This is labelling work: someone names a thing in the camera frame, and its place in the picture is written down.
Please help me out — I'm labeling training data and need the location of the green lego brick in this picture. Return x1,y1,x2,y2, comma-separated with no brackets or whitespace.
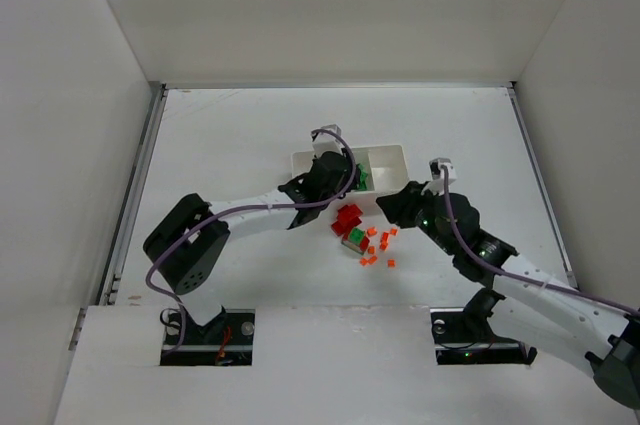
354,163,369,192

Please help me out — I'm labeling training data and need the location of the green red lego block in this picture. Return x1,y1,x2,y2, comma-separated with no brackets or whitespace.
341,227,370,255

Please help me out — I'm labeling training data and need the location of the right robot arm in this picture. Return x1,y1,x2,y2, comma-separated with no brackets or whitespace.
376,181,639,409

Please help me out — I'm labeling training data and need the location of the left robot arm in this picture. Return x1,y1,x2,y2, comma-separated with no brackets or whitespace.
142,148,360,324

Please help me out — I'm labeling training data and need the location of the red lego brick pile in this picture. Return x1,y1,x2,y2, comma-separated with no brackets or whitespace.
331,204,363,236

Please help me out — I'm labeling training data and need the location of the white three-compartment container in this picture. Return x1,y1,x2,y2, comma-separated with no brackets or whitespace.
290,143,412,209

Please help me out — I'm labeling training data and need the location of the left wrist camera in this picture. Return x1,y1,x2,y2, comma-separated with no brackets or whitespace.
311,124,342,157

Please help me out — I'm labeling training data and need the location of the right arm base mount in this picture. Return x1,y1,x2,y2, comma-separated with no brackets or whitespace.
430,289,538,366

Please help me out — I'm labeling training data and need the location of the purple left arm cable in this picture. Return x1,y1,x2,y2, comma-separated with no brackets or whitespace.
144,128,358,357

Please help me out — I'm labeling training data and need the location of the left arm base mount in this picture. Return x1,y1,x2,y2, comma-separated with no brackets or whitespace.
160,308,256,367

